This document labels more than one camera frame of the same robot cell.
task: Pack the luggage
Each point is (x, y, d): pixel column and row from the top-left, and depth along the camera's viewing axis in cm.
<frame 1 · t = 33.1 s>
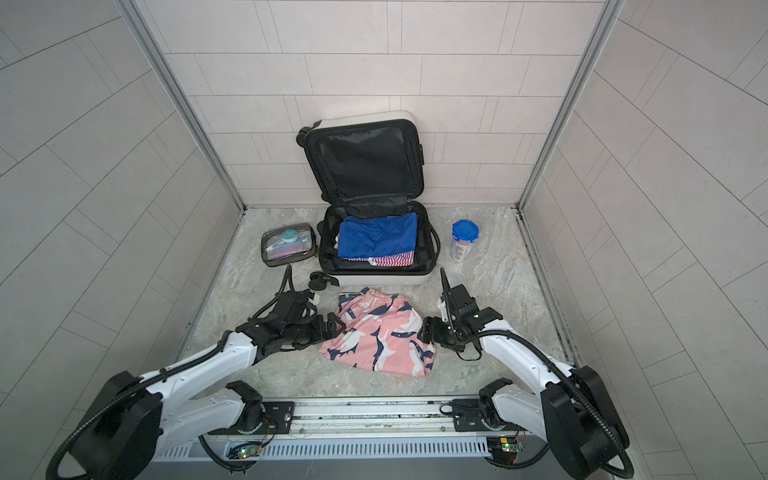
left hand: (343, 328, 83), fingers open
right hand: (425, 339, 82), fingers open
white suitcase black lining: (369, 164, 99), point 24 cm above the table
blue cloth garment: (377, 236, 103), point 5 cm above the table
red white striped garment: (392, 260, 98), point 4 cm above the table
pink whale print garment: (379, 332, 83), point 4 cm above the table
clear toiletry pouch: (286, 244, 105), point 2 cm above the table
blue lid plastic jar: (464, 233, 96), point 11 cm above the table

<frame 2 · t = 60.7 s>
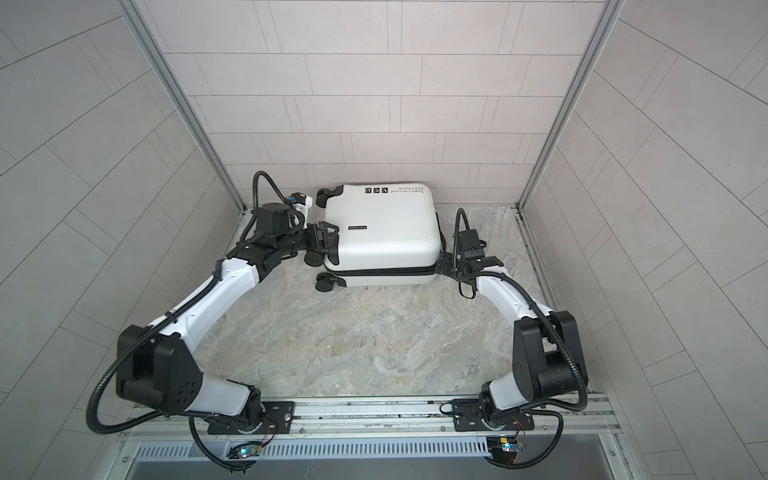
left hand: (336, 224, 80), fingers open
right hand: (444, 264, 90), fingers open
white suitcase black lining: (389, 234, 90), point 16 cm above the table
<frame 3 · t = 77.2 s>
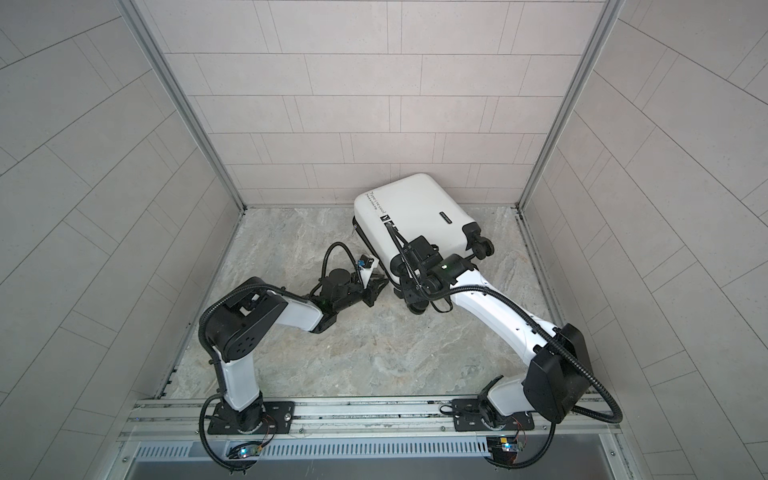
left hand: (392, 276, 90), fingers closed
right hand: (405, 292, 79), fingers open
white suitcase black lining: (387, 214, 89), point 21 cm above the table
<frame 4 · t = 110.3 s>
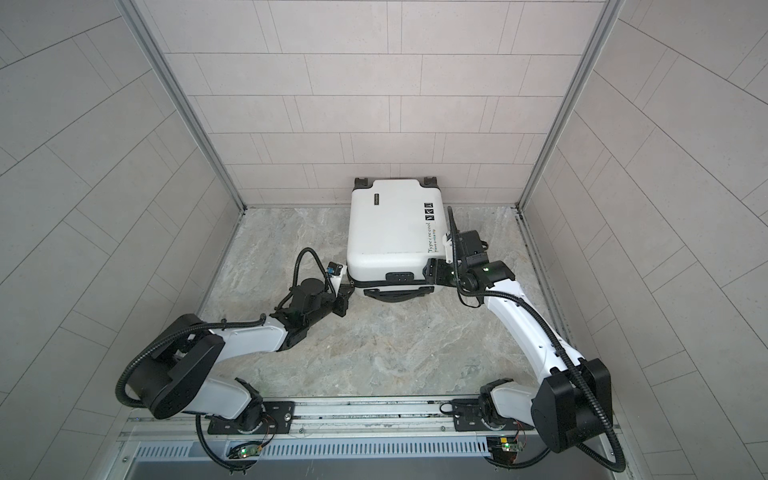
left hand: (359, 283, 87), fingers closed
right hand: (430, 271, 81), fingers open
